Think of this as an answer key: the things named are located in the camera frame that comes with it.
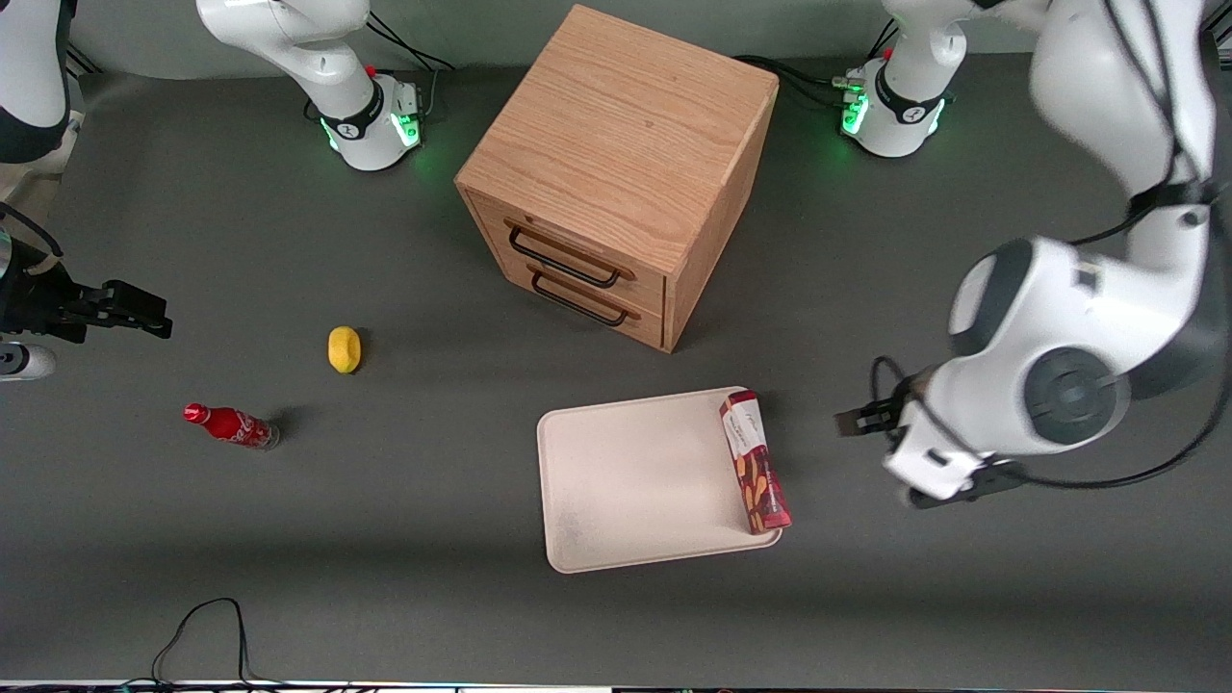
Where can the yellow lemon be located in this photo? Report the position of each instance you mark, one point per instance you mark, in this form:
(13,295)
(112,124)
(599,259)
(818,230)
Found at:
(344,349)

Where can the wooden drawer cabinet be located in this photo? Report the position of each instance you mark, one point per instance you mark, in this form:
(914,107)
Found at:
(616,125)

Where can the red cola bottle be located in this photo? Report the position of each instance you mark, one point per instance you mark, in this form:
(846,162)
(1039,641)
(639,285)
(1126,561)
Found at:
(231,425)

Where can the red cookie box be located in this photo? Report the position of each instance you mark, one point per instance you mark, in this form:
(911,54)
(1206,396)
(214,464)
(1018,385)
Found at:
(756,462)

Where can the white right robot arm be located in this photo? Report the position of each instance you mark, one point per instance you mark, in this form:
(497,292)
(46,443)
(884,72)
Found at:
(361,115)

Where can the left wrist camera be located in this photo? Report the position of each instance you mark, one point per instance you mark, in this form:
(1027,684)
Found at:
(972,481)

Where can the beige plastic tray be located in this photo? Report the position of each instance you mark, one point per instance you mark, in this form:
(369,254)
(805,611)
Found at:
(635,476)

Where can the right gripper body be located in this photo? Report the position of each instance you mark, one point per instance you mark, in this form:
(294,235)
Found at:
(34,300)

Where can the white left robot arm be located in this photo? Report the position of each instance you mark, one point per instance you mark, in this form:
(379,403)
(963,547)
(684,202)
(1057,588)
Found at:
(1059,318)

